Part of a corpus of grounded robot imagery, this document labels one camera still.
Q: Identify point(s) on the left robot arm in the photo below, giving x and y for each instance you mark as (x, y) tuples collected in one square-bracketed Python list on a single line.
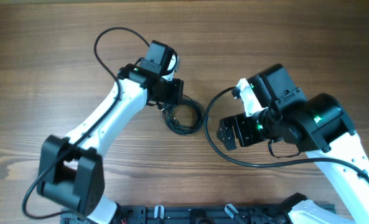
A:
[(71, 168)]

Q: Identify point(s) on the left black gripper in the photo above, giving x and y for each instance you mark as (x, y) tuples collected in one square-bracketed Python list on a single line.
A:
[(177, 93)]

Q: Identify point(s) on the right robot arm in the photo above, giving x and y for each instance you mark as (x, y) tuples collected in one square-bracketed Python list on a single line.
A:
[(277, 110)]

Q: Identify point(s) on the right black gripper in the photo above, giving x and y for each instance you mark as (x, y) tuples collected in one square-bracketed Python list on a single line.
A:
[(239, 130)]

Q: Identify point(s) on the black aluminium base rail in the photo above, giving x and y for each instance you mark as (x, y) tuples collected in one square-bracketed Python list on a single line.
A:
[(265, 213)]

